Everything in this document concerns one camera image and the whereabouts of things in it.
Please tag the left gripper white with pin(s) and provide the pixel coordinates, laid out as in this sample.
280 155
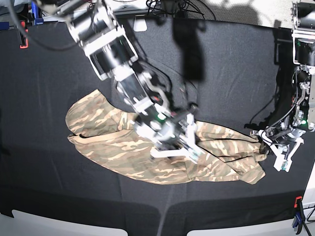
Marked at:
280 146

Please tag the black table cloth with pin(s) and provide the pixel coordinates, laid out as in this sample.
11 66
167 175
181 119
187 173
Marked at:
241 76

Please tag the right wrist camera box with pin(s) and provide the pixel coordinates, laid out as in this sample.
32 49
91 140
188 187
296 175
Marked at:
194 153

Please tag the camouflage t-shirt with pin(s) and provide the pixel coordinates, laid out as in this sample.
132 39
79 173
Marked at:
105 135

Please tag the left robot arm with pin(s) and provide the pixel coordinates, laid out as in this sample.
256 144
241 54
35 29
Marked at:
284 136

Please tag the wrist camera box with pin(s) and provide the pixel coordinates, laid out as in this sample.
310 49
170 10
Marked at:
194 153
282 164

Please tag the red black clamp left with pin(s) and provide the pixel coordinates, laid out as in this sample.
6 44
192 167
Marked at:
24 43

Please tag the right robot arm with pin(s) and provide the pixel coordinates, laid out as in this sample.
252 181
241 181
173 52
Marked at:
112 55

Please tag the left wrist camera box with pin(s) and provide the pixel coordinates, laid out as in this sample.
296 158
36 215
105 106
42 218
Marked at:
282 164

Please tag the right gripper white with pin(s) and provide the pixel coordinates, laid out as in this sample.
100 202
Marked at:
169 135

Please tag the orange blue clamp right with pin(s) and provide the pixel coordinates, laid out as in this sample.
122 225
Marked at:
299 217

